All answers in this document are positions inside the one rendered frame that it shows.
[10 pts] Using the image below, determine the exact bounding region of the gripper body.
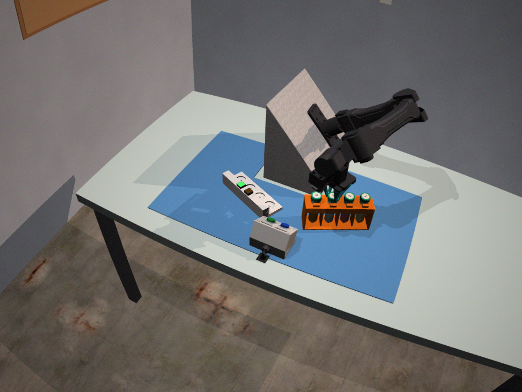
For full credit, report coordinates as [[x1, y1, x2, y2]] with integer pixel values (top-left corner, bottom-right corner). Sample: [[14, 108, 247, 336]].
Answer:
[[328, 172, 356, 193]]

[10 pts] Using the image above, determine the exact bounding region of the blue bench mat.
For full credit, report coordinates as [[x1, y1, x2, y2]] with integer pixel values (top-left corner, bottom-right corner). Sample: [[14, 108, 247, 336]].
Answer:
[[148, 131, 422, 304]]

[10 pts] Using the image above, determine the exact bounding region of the white cap tray with round nests and two lamps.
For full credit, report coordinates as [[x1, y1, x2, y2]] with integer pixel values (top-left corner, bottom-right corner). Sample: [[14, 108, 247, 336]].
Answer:
[[222, 171, 282, 217]]

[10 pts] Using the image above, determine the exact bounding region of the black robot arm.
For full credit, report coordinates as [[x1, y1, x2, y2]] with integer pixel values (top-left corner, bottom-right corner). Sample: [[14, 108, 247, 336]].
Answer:
[[307, 88, 428, 193]]

